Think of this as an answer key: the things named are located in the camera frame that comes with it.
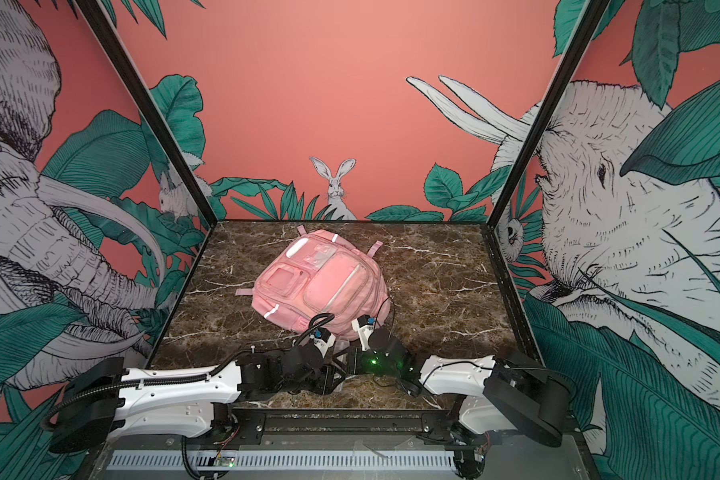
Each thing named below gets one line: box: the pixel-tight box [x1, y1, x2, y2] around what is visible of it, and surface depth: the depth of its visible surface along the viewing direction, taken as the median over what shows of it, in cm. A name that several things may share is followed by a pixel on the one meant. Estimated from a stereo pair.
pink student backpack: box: [235, 225, 391, 340], surface depth 95 cm
